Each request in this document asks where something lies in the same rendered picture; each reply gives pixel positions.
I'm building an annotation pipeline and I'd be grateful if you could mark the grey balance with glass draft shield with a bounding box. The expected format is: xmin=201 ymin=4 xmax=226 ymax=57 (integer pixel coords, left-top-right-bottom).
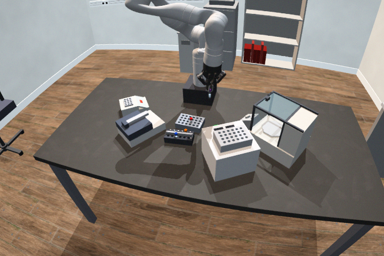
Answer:
xmin=241 ymin=91 xmax=319 ymax=168

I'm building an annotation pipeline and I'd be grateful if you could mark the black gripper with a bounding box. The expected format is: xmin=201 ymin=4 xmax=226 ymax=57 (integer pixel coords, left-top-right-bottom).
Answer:
xmin=196 ymin=61 xmax=226 ymax=92

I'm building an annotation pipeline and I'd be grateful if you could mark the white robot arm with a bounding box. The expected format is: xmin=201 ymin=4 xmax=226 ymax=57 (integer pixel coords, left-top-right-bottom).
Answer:
xmin=125 ymin=0 xmax=228 ymax=87

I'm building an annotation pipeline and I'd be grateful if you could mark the white tube rack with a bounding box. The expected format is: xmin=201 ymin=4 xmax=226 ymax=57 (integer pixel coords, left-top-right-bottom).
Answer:
xmin=175 ymin=113 xmax=205 ymax=133

